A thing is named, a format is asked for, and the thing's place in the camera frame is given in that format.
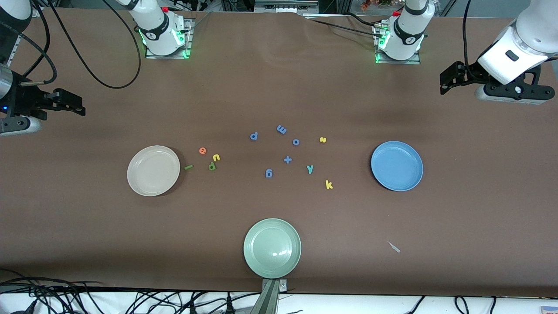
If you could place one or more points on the aluminium camera post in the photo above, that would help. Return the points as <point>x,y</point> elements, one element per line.
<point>270,296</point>

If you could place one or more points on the small white paper scrap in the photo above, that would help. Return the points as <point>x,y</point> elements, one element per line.
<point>394,247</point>

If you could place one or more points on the teal letter y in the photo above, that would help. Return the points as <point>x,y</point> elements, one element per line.
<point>310,168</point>

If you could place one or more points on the blue letter m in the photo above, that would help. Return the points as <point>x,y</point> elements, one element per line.
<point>281,129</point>

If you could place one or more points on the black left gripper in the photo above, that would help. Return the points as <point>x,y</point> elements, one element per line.
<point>471,73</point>

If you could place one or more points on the green round plate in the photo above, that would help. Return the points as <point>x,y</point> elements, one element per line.
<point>272,248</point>

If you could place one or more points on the orange flowers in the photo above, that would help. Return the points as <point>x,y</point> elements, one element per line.
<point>375,3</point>

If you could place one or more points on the aluminium table frame rail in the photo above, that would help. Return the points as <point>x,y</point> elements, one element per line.
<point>15,48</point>

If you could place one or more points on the yellow letter k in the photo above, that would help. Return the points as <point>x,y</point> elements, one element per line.
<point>329,185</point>

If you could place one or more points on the brown table cover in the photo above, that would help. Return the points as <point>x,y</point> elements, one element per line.
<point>279,87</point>

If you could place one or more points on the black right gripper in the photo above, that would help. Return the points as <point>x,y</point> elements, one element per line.
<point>24,98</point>

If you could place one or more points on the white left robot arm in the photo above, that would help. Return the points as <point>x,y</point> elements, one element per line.
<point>405,39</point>

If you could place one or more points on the blue round plate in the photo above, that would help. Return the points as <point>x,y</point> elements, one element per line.
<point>396,165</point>

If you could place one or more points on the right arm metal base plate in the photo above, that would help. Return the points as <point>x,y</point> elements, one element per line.
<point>190,39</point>

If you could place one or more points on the blue letter g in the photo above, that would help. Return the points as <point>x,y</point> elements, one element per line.
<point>269,174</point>

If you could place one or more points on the beige round plate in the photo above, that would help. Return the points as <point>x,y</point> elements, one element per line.
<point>153,170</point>

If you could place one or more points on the blue plus sign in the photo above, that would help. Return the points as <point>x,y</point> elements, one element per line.
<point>287,160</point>

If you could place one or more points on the grey metal frame box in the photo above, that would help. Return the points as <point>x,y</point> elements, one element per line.
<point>285,6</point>

